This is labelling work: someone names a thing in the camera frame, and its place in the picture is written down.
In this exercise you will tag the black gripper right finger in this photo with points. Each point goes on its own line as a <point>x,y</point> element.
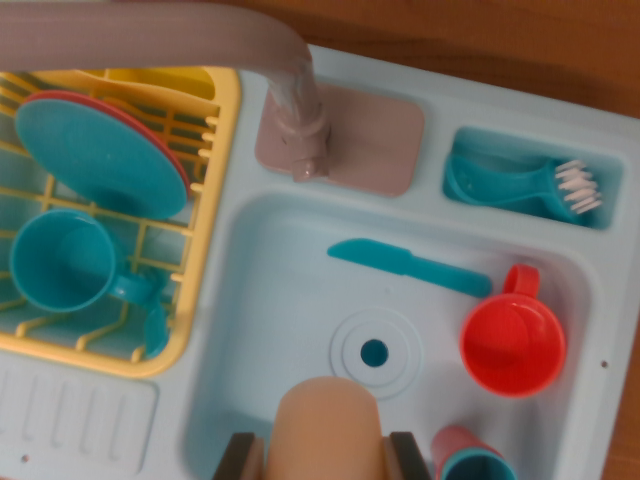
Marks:
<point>407,457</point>

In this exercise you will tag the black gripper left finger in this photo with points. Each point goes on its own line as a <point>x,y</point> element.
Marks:
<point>245,460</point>

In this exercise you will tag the cream detergent bottle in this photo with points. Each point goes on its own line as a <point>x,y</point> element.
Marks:
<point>325,430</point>

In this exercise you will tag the light blue toy sink unit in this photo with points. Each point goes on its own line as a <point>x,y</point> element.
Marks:
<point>280,300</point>

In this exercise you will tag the pink tumbler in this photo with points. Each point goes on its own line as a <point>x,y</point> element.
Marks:
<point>447,442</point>

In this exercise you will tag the teal toy spoon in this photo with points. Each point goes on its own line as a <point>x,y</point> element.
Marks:
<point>156,325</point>

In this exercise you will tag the teal toy knife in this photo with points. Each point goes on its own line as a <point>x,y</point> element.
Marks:
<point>400,262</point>

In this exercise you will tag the yellow plastic dish rack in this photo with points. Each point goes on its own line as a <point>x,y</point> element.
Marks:
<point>220,175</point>

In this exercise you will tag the teal dish brush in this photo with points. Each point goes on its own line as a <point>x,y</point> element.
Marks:
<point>505,187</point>

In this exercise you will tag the teal toy plate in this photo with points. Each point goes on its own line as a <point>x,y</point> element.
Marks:
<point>100,150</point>

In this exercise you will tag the red toy plate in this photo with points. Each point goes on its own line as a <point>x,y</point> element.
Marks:
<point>150,131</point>

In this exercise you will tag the grey toy faucet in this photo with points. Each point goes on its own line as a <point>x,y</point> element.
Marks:
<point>200,35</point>

